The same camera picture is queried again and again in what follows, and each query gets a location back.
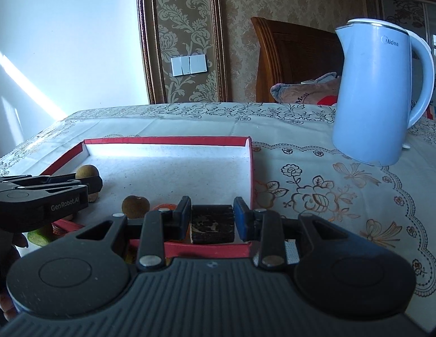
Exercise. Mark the white electric kettle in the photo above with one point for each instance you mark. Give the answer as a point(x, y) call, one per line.
point(372, 105)

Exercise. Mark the green fruit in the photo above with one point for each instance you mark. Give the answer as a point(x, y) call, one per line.
point(42, 237)

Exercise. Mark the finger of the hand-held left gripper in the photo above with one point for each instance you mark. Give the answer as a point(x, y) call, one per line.
point(93, 184)
point(35, 207)

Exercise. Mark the wooden chair back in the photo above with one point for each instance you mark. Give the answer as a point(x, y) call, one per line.
point(295, 63)

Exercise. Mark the person's left hand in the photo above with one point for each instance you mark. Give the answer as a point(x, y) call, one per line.
point(21, 241)

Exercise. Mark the pink plush pillow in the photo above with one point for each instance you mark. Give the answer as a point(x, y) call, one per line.
point(309, 91)

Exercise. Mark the brown longan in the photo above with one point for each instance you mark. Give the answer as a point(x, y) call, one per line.
point(87, 170)
point(135, 207)

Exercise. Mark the dark marbled block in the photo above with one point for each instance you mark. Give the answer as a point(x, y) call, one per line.
point(212, 224)

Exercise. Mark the red shallow cardboard box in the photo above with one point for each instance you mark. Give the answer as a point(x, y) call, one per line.
point(169, 172)

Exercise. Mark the white wall light switch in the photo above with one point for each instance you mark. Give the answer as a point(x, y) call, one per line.
point(188, 65)

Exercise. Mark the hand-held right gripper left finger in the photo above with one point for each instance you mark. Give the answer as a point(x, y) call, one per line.
point(182, 217)

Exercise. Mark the small orange tomato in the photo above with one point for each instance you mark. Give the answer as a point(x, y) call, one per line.
point(163, 206)

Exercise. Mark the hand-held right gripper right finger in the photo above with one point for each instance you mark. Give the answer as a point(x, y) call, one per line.
point(242, 219)

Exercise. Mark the floral sliding-door wardrobe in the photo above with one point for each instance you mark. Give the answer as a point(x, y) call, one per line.
point(404, 10)

